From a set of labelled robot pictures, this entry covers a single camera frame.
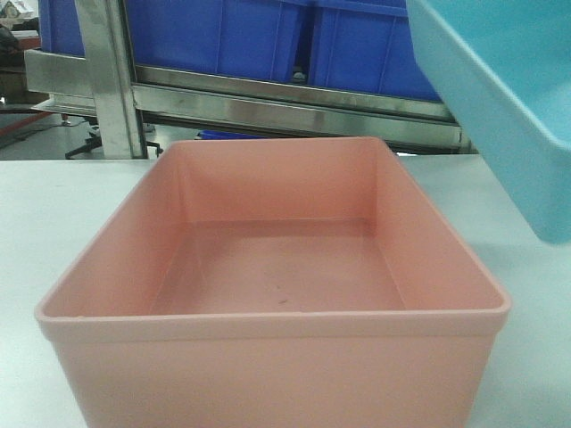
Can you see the pink plastic box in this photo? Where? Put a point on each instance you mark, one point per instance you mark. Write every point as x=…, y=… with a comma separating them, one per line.
x=275, y=283

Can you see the blue crate upper left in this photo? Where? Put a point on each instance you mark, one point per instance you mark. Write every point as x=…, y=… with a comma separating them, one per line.
x=59, y=28

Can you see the stainless steel shelf rack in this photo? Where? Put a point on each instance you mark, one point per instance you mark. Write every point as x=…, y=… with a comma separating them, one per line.
x=106, y=83

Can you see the large blue crate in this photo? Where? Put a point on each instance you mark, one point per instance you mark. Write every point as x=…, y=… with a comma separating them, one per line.
x=243, y=39
x=366, y=46

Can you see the large blue crate right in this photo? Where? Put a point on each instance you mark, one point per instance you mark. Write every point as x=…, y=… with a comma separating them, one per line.
x=366, y=46

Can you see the large blue crate left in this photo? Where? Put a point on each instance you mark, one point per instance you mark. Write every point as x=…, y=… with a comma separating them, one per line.
x=243, y=39

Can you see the light blue plastic box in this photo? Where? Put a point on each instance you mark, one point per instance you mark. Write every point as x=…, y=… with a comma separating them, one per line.
x=503, y=70

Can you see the blue bin under shelf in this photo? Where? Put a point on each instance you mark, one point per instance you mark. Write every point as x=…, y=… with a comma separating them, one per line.
x=207, y=134

